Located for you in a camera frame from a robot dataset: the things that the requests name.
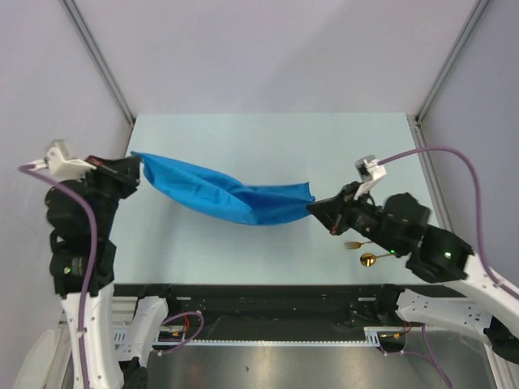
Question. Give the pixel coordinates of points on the gold fork green handle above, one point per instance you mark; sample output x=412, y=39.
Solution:
x=356, y=245

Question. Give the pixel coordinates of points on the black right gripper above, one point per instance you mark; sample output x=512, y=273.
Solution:
x=334, y=212

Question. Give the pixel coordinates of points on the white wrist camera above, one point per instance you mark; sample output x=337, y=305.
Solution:
x=61, y=163
x=370, y=172

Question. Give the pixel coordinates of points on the white slotted cable duct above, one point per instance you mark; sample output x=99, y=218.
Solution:
x=370, y=339

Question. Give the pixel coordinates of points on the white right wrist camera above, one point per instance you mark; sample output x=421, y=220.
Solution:
x=370, y=172

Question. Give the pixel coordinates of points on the left aluminium corner post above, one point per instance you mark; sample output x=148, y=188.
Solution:
x=79, y=23

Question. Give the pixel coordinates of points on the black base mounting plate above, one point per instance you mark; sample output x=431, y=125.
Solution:
x=271, y=312

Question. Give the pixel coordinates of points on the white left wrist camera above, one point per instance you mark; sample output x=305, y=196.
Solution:
x=61, y=163

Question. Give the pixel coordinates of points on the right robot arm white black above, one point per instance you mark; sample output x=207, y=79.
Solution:
x=434, y=255

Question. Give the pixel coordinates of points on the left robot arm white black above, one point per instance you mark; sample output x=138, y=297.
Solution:
x=82, y=212

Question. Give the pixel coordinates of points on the aluminium corner post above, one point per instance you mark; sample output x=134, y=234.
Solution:
x=79, y=23
x=468, y=29

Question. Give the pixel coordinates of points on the right aluminium corner post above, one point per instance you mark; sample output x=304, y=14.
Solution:
x=468, y=29

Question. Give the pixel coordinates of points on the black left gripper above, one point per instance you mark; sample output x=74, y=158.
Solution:
x=126, y=170

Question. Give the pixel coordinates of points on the blue cloth napkin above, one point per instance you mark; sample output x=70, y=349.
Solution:
x=221, y=196

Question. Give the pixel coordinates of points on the gold spoon green handle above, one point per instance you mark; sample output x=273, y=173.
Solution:
x=370, y=259

